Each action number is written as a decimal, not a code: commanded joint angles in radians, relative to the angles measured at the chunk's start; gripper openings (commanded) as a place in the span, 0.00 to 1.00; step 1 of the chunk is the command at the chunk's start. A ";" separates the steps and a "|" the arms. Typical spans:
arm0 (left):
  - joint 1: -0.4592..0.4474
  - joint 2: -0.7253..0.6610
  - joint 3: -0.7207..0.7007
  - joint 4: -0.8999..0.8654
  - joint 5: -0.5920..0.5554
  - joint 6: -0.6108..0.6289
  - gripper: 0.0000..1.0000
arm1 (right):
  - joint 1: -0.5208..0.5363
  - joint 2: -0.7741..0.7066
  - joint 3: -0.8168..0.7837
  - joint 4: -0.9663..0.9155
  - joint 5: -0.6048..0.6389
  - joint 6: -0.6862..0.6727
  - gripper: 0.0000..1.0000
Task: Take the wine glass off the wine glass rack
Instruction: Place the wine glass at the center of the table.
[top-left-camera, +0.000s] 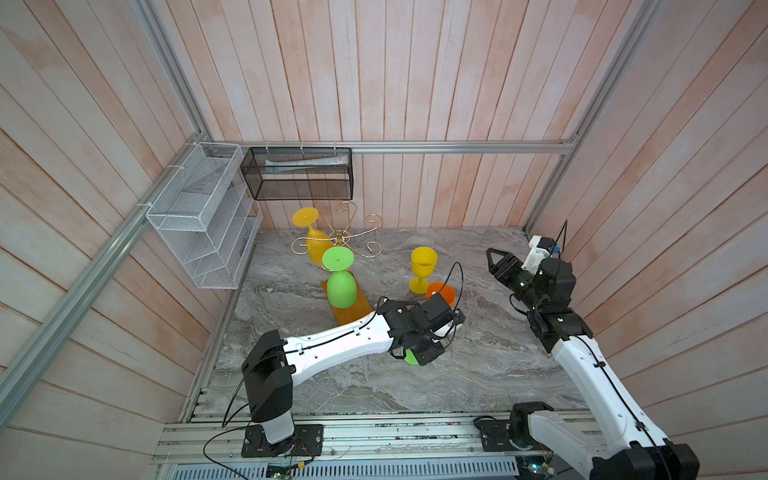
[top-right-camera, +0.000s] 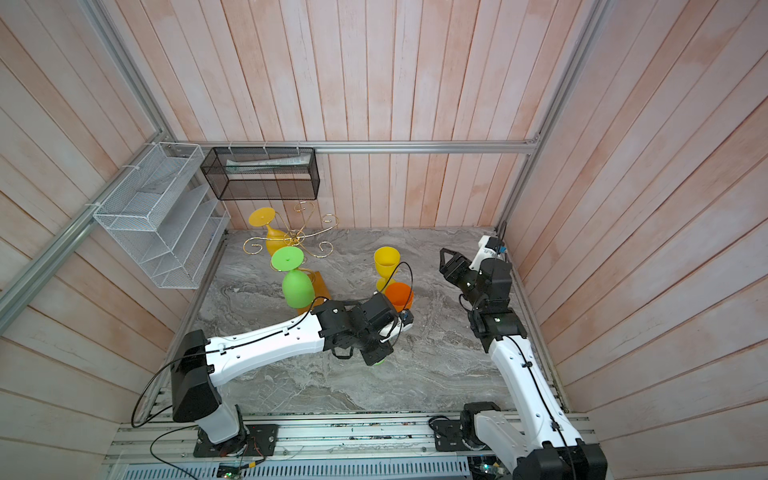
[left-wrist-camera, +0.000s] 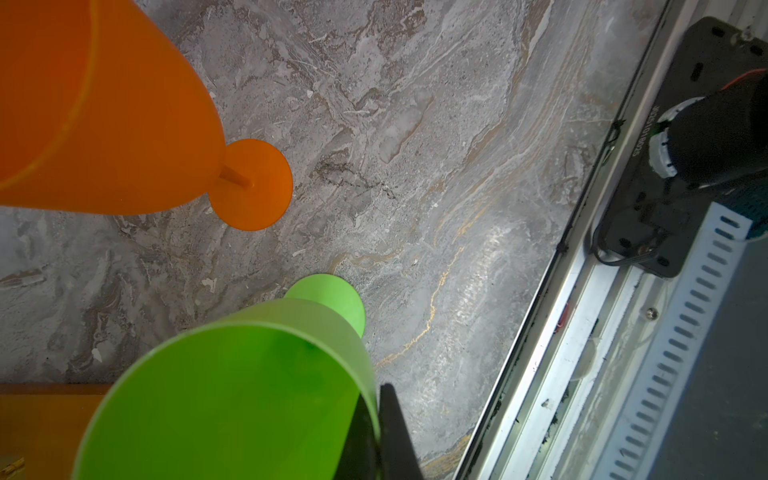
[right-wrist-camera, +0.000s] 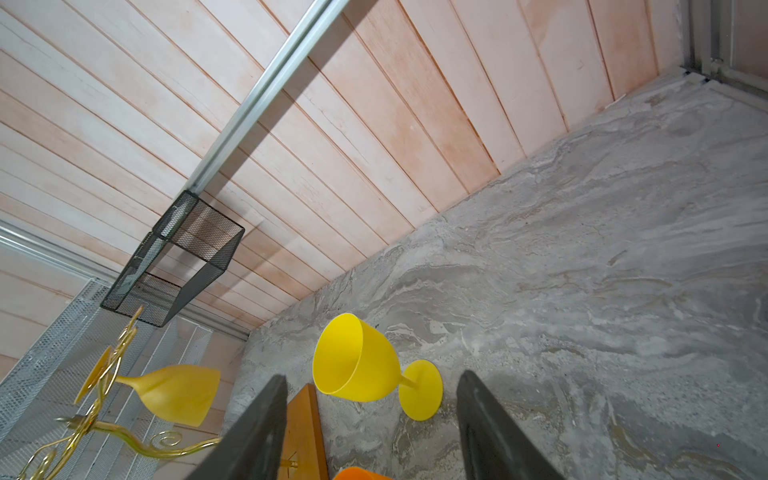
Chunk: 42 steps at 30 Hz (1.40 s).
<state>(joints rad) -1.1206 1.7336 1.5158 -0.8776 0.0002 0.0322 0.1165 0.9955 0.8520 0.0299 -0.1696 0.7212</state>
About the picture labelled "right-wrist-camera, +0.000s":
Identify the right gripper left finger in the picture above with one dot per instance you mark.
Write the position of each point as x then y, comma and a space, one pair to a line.
252, 447

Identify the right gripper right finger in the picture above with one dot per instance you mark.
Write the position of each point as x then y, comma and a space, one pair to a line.
493, 445

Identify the orange wine glass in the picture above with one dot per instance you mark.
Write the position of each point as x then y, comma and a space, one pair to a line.
357, 473

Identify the amber yellow wine glass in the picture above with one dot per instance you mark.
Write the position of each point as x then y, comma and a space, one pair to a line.
182, 393

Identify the gold wire wine glass rack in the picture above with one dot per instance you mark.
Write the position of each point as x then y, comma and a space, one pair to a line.
303, 455

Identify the white mesh wall shelf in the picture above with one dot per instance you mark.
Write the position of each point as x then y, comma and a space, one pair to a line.
42, 387

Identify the black mesh wall basket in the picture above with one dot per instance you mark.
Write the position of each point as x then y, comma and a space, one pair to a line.
190, 246

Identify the aluminium frame rail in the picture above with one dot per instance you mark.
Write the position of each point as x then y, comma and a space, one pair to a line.
110, 110

